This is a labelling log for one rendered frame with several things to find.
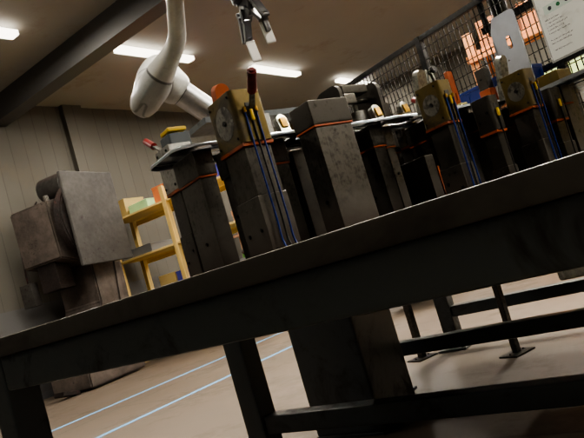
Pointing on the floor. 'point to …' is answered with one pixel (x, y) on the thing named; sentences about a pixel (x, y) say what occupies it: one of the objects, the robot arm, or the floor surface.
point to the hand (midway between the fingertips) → (263, 49)
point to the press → (75, 253)
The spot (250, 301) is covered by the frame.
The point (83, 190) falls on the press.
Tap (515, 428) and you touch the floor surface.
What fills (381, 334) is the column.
